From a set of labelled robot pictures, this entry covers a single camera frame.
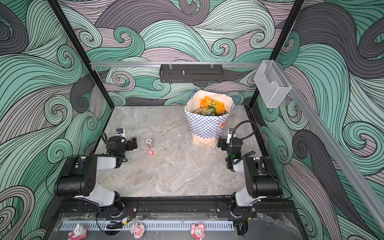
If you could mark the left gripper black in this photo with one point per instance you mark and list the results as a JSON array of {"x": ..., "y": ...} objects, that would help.
[{"x": 129, "y": 144}]

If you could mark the small pink candy toy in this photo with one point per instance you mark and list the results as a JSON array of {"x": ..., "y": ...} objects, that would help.
[{"x": 149, "y": 151}]

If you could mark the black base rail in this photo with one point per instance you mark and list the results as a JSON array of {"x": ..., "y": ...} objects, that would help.
[{"x": 216, "y": 206}]

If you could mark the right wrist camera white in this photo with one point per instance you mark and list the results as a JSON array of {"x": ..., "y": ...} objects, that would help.
[{"x": 230, "y": 135}]

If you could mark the pink pig figurine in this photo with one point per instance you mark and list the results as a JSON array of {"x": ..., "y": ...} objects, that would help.
[
  {"x": 138, "y": 230},
  {"x": 198, "y": 231}
]

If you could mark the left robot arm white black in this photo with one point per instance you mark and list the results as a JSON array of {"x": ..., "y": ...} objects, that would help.
[{"x": 78, "y": 177}]

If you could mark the white slotted cable duct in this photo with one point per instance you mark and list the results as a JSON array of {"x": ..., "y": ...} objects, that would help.
[{"x": 155, "y": 225}]

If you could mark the pink pig figurine right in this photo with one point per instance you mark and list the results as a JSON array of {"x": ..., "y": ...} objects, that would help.
[{"x": 198, "y": 231}]

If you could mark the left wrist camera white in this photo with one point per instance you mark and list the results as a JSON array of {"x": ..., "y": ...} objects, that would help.
[{"x": 120, "y": 132}]

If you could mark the yellow orange gummy snack bag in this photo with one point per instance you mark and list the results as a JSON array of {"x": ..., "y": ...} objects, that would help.
[{"x": 210, "y": 107}]

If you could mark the aluminium rail back wall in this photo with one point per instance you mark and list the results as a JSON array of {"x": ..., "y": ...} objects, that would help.
[{"x": 138, "y": 64}]

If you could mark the checkered paper bag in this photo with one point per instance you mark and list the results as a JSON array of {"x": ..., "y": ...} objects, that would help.
[{"x": 206, "y": 130}]

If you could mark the clear plastic wall holder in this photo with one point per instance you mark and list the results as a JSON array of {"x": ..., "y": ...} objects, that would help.
[{"x": 272, "y": 83}]

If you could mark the aluminium rail right wall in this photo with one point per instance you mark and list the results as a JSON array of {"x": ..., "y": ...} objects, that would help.
[{"x": 367, "y": 194}]

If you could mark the aluminium rail wall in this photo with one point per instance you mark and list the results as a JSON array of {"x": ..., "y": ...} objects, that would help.
[
  {"x": 138, "y": 64},
  {"x": 367, "y": 194}
]

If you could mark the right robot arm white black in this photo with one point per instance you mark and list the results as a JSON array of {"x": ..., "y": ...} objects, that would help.
[{"x": 259, "y": 183}]

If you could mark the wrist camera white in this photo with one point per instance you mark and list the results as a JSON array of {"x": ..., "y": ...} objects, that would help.
[
  {"x": 120, "y": 132},
  {"x": 230, "y": 135}
]

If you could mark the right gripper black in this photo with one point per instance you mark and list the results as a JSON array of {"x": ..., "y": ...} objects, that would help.
[{"x": 224, "y": 143}]

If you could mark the pink bunny figurine left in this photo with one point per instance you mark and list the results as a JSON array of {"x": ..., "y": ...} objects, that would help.
[{"x": 78, "y": 233}]

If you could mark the pink pig figurine middle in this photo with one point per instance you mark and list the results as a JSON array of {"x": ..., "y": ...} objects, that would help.
[{"x": 138, "y": 230}]

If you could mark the black perforated wall tray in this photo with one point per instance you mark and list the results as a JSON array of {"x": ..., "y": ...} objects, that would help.
[{"x": 195, "y": 74}]

